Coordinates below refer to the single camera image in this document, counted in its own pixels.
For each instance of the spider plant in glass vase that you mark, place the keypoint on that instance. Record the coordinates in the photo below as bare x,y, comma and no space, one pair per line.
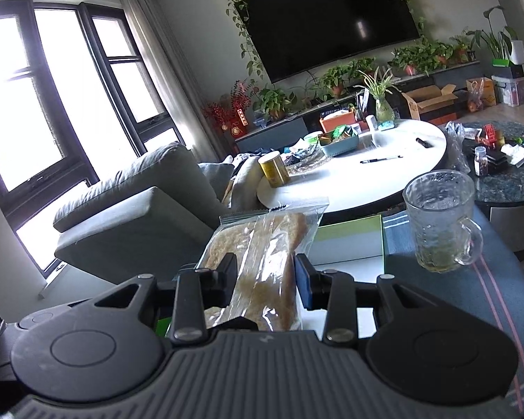
382,104

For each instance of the crumpled clear plastic bag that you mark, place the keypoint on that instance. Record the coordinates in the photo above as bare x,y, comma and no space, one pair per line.
456,139

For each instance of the small red box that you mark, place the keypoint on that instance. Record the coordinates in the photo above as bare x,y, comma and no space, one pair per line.
491,135

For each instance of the glass mug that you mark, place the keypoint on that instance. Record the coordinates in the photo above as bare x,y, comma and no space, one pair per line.
436,222

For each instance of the white cup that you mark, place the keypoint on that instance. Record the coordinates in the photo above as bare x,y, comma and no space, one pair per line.
371,123

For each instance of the white tissue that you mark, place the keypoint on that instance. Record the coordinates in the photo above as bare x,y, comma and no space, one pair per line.
518,155

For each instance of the small clear jar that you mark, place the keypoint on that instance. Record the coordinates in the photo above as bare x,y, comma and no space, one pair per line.
481,163

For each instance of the open cardboard box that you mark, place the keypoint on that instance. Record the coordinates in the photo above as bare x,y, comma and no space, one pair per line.
428,102

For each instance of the cream cushion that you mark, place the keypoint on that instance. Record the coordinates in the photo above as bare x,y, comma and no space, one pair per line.
244,183

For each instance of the green and black box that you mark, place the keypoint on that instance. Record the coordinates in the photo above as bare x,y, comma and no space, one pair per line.
506,69

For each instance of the grey curtain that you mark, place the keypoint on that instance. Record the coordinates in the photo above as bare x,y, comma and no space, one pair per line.
166,74

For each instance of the red festive decoration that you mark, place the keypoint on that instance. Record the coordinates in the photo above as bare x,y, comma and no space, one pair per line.
238,115

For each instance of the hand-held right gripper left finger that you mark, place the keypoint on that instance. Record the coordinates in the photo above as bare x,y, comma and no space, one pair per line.
227,277

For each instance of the black pen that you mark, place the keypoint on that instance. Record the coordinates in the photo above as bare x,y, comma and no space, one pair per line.
382,159

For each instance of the orange carton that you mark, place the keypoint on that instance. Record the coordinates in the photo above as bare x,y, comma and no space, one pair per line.
488,91

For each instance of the white round table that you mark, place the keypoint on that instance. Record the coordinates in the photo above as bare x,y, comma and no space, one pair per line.
375,179

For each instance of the grey television cabinet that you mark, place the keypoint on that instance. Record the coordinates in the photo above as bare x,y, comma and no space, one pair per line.
279,133

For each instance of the black wallet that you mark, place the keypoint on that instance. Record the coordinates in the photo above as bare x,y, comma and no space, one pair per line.
498,159

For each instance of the tall plant in white pot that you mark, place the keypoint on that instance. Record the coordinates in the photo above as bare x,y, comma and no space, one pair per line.
518,52

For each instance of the grey sofa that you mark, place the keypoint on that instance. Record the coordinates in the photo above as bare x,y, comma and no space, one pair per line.
131,209

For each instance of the dark framed window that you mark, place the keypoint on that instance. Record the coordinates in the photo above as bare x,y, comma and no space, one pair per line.
91,65

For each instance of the small black remote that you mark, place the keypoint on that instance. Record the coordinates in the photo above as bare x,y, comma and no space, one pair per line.
423,142

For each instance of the green cardboard box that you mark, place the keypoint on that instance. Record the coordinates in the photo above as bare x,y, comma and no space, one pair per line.
351,238

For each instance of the wall television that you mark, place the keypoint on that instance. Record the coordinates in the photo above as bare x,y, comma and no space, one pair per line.
327,22

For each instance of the blue plastic basket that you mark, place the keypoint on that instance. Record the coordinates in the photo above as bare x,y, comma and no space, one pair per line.
340,145

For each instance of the potted green plant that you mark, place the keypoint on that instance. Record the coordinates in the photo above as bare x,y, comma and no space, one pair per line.
463,50
406,59
434,52
273,102
334,80

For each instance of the yellow can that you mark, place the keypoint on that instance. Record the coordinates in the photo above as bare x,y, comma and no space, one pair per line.
274,170

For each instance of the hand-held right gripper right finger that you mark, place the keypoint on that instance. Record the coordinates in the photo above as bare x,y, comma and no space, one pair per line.
305,281

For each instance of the blue striped tablecloth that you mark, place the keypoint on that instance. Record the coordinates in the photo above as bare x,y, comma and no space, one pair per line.
471,305

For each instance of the clear plastic shopping bag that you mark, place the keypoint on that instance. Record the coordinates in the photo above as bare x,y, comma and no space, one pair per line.
475,96

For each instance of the clear storage box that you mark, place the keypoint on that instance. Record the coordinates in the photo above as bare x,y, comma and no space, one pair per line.
513,91

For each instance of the orange box on table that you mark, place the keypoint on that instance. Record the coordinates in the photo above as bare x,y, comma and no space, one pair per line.
338,121

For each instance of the clear zip bag of bread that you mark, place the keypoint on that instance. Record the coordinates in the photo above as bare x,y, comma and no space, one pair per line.
264,253

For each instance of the dark marble round table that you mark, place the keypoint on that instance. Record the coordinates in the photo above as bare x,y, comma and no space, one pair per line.
511,183

